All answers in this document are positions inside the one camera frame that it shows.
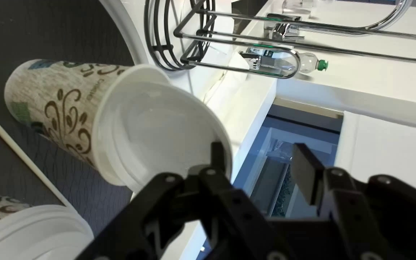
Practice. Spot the wooden stir stick on tray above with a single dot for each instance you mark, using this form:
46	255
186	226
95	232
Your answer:
22	154

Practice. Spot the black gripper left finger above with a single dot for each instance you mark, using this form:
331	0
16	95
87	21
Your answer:
156	216

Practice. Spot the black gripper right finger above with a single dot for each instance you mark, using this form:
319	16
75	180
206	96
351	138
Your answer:
374	218

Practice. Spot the white plastic cup lid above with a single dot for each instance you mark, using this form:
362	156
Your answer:
144	125

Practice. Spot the lidded patterned paper cup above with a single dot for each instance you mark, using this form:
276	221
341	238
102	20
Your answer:
40	231

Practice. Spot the round black white-rimmed tray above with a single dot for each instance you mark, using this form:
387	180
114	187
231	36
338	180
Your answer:
85	30

